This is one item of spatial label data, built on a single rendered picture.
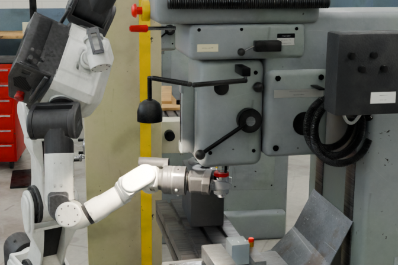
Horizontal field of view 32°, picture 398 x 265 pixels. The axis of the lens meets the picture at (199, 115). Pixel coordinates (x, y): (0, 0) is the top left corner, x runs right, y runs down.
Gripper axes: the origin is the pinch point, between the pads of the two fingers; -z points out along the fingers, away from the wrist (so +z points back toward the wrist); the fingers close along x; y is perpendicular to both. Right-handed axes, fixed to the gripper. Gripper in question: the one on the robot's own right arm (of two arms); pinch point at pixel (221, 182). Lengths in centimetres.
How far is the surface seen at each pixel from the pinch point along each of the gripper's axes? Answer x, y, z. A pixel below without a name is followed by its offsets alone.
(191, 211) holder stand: 26.2, 19.6, 12.2
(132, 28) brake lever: 0, -46, 28
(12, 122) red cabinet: 394, 81, 222
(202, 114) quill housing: -11.3, -23.7, 5.0
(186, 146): -5.5, -12.3, 10.2
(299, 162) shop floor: 457, 123, -42
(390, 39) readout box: -24, -48, -43
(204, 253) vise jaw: -18.5, 15.5, 2.9
